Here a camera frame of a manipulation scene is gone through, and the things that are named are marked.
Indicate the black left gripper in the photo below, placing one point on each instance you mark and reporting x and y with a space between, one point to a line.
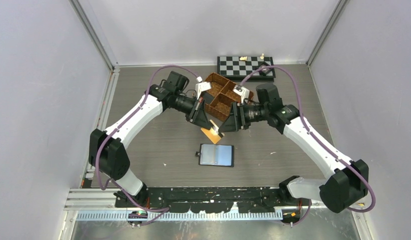
197 115

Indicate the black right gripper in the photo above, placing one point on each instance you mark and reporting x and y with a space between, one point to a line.
236 121

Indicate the black leather card holder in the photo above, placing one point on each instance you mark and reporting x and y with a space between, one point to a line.
216 155

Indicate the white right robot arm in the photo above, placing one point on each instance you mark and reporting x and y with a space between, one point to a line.
345 181

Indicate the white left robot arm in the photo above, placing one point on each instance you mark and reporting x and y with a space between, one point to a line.
108 148

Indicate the woven wicker divided basket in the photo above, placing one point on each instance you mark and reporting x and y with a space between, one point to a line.
218 99

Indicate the black white chessboard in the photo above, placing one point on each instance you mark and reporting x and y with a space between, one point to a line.
231 68

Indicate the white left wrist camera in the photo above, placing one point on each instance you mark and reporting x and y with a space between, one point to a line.
202 87

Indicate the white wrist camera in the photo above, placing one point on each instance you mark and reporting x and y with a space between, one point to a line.
242 91
202 87

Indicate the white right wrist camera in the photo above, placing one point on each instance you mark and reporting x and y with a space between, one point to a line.
242 91

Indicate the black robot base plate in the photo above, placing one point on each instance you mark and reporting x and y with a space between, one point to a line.
211 200

